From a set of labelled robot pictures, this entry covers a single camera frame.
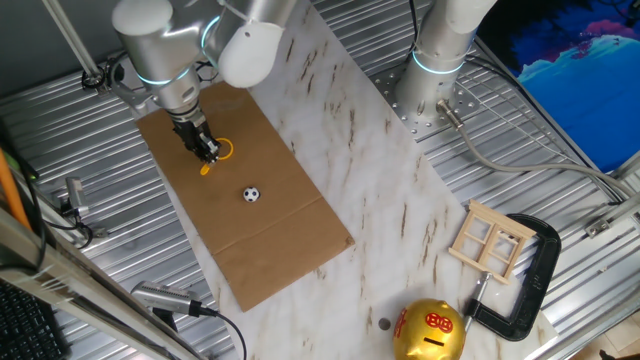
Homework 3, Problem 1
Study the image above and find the white marble board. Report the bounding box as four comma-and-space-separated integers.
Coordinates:
107, 0, 559, 360

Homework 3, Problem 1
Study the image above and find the aluminium corner bracket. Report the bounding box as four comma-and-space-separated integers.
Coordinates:
583, 192, 640, 239

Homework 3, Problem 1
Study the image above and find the black cable bundle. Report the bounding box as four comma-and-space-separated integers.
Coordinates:
403, 0, 422, 57

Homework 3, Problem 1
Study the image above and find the thin metal rod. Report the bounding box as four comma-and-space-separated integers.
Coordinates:
42, 0, 109, 97

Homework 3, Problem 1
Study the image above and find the brown cardboard sheet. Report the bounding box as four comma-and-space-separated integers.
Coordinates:
135, 81, 356, 314

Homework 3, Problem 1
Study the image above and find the black keyboard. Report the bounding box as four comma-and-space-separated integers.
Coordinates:
0, 279, 70, 360

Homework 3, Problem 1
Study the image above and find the small grey camera bracket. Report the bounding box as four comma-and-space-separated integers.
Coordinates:
63, 177, 91, 218

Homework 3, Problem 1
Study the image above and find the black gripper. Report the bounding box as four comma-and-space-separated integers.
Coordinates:
166, 106, 223, 166

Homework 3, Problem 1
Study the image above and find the silver ribbed camera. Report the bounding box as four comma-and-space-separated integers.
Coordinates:
130, 280, 204, 318

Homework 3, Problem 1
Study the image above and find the black C-clamp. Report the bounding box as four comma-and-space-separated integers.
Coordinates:
462, 213, 562, 343

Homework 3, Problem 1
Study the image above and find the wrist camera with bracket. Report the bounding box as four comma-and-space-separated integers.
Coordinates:
106, 55, 152, 114

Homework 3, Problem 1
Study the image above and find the thick grey cable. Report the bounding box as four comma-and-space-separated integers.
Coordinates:
435, 98, 636, 202

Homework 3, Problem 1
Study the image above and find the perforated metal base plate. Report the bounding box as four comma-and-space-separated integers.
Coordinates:
372, 59, 481, 144

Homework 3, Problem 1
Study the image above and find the orange pole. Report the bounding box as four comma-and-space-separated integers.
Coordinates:
0, 147, 33, 232

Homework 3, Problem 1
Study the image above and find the black camera cable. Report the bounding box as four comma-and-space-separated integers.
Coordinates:
199, 307, 249, 360

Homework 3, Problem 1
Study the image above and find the yellow bubble ring wand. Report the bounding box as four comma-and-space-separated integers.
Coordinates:
199, 137, 236, 177

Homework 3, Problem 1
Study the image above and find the blue picture panel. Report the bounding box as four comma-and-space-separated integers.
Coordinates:
477, 0, 640, 174

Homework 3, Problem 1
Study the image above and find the gold piggy bank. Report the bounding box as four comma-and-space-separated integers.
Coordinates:
392, 298, 467, 360

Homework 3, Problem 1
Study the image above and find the aluminium frame beam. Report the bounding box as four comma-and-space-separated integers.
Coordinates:
0, 207, 202, 360

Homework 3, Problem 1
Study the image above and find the wooden window frame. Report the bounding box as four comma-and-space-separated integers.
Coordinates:
448, 199, 537, 286

